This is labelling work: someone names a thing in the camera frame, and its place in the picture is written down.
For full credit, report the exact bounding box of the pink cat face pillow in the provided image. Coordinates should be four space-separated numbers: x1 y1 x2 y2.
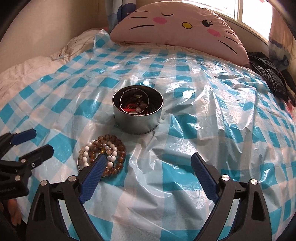
110 1 249 66

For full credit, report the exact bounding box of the silver bangle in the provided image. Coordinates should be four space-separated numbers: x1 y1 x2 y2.
119 87 149 115

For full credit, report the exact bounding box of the cartoon print curtain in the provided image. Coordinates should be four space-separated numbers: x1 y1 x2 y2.
105 0 136 33

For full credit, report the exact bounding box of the left hand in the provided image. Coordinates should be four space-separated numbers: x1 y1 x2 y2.
7 198 22 226

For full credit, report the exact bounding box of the white bead bracelet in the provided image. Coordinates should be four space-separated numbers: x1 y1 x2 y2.
78 141 117 170

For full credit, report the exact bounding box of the brown amber bead bracelet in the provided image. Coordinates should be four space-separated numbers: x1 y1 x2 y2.
89 134 127 176

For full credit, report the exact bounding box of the white quilt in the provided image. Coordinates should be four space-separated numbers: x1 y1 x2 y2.
1 29 100 108

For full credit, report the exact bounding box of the round metal tin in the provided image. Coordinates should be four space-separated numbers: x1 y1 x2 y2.
112 85 164 135

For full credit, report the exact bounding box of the black shiny jacket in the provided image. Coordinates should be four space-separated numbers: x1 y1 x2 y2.
247 52 290 102

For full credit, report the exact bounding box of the red string bracelet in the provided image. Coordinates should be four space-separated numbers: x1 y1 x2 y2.
122 102 142 113

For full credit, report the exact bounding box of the blue checkered plastic sheet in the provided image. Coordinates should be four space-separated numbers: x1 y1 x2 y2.
1 31 295 240

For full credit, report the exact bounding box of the right side curtain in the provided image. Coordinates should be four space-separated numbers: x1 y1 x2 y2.
268 9 293 71

